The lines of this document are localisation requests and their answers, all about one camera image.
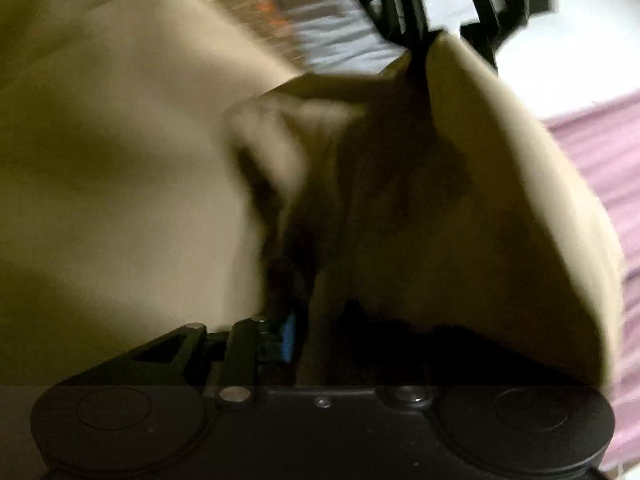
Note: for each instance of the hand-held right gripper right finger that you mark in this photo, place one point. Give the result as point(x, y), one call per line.
point(409, 395)

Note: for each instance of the pink curtain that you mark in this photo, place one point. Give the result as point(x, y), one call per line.
point(610, 170)

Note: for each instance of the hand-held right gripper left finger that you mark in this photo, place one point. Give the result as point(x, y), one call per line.
point(289, 340)

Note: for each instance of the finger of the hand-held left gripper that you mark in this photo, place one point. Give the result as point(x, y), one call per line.
point(407, 15)
point(482, 15)

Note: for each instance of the beige zip jacket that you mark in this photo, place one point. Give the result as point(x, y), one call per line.
point(125, 185)

